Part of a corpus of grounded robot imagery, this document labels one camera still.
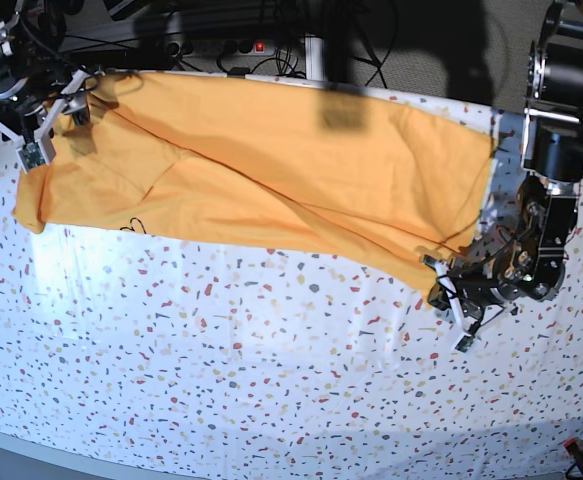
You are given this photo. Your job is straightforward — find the red clamp at corner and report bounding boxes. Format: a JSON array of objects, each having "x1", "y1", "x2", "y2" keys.
[{"x1": 563, "y1": 439, "x2": 583, "y2": 480}]

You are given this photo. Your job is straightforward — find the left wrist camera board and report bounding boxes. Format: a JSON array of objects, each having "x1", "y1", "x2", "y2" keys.
[{"x1": 454, "y1": 332, "x2": 476, "y2": 353}]

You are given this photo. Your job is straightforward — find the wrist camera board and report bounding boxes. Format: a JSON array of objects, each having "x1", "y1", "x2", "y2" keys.
[
  {"x1": 17, "y1": 142, "x2": 55, "y2": 173},
  {"x1": 454, "y1": 332, "x2": 476, "y2": 353}
]

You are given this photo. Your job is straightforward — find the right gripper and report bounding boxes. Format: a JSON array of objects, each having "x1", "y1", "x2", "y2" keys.
[{"x1": 0, "y1": 67, "x2": 104, "y2": 145}]

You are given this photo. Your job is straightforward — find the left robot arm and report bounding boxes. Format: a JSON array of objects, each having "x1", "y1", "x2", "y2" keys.
[{"x1": 423, "y1": 1, "x2": 583, "y2": 339}]

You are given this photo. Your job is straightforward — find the yellow T-shirt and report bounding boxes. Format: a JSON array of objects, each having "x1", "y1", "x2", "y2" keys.
[{"x1": 13, "y1": 72, "x2": 493, "y2": 291}]

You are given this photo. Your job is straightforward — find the terrazzo patterned table cloth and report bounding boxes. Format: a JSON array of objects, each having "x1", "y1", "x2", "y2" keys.
[{"x1": 0, "y1": 136, "x2": 583, "y2": 479}]

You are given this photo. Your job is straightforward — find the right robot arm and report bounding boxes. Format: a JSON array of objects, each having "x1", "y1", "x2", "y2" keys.
[{"x1": 0, "y1": 1, "x2": 102, "y2": 169}]

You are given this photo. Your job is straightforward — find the aluminium frame post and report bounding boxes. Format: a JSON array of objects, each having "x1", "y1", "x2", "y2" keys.
[{"x1": 304, "y1": 35, "x2": 325, "y2": 82}]

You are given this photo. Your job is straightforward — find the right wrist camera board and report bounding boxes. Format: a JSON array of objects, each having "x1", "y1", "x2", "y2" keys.
[{"x1": 17, "y1": 142, "x2": 55, "y2": 173}]

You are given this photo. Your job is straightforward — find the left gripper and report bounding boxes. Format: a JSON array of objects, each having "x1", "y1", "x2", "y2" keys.
[{"x1": 422, "y1": 255, "x2": 519, "y2": 330}]

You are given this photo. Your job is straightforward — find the white power strip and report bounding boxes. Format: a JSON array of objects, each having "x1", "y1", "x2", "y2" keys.
[{"x1": 166, "y1": 39, "x2": 276, "y2": 57}]

